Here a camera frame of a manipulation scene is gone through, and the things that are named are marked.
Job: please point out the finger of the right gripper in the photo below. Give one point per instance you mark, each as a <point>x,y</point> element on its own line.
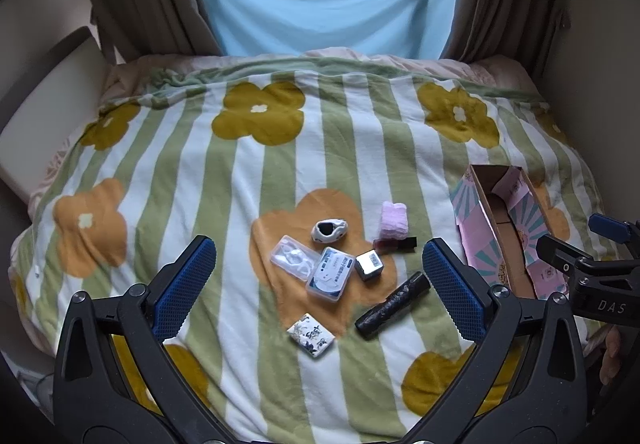
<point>622,232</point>
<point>563,257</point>

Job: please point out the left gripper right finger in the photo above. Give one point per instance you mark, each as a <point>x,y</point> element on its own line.
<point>546,400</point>

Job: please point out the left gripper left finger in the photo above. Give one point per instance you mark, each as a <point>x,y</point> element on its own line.
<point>114,381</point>

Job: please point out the black garbage bag roll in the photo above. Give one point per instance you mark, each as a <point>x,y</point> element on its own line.
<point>398,303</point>

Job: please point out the small silver blue box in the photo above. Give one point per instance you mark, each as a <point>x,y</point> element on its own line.
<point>369,265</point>

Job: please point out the white blue patterned packet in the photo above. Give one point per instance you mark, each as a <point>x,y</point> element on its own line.
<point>310,335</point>

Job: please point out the clear plastic case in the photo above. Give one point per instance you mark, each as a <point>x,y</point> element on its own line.
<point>296,259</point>

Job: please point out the blue dental floss box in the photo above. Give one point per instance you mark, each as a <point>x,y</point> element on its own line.
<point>330,276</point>

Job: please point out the black white panda pouch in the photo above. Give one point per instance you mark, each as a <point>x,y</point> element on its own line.
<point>328,231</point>

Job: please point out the person right hand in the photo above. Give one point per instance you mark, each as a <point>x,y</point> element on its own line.
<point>611,357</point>

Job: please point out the pink cardboard box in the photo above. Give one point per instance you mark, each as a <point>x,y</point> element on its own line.
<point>500,220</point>

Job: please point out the floral striped blanket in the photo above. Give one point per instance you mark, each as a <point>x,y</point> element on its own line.
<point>247,155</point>

